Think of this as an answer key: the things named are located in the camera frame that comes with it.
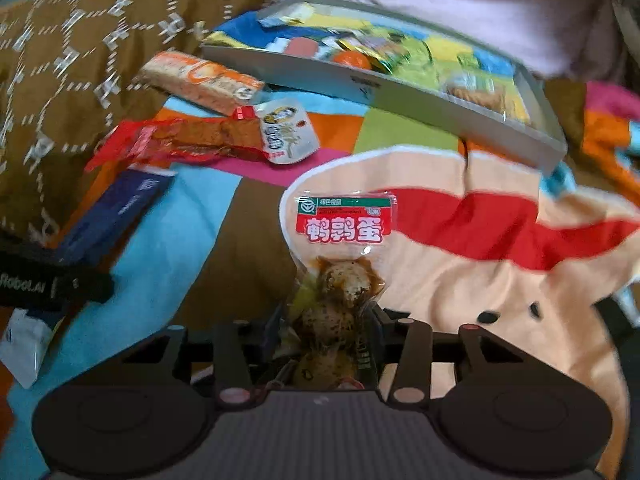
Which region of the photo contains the orange-white rice cracker packet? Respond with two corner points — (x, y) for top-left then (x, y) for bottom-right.
(141, 50), (267, 115)

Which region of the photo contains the brown patterned pillow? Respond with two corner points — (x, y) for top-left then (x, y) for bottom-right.
(0, 0), (278, 248)

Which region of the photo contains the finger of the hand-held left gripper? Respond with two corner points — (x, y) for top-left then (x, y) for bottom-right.
(56, 270), (117, 307)

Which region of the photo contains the white round-edged snack packet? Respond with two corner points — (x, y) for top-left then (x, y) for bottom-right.
(252, 99), (322, 166)

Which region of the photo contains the green-yellow snack packet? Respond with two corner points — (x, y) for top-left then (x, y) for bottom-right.
(372, 34), (437, 77)

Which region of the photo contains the navy blue packet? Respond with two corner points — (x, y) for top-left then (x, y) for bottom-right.
(56, 166), (178, 267)

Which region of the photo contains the pink snack packet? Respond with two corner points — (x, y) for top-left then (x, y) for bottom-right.
(284, 36), (322, 57)

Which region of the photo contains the quail egg packet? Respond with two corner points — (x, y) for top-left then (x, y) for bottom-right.
(274, 191), (401, 392)

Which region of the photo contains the grey box with painted bottom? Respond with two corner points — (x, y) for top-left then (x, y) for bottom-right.
(199, 0), (569, 176)

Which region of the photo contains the red packet with brown tofu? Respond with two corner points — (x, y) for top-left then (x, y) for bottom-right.
(84, 116), (273, 173)

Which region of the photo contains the orange round snack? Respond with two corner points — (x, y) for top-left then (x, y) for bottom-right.
(331, 50), (375, 72)

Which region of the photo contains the clear biscuit packet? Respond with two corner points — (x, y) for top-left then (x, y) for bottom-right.
(444, 71), (512, 113)

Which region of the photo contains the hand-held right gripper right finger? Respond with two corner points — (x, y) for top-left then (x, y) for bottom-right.
(370, 305), (528, 407)

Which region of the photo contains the colourful patchwork bear blanket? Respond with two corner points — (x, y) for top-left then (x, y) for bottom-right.
(0, 12), (640, 480)

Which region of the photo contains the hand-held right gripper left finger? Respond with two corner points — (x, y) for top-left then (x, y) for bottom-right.
(121, 305), (283, 407)

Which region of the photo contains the yellow snack packet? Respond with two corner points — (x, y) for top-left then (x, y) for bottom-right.
(257, 2), (318, 30)

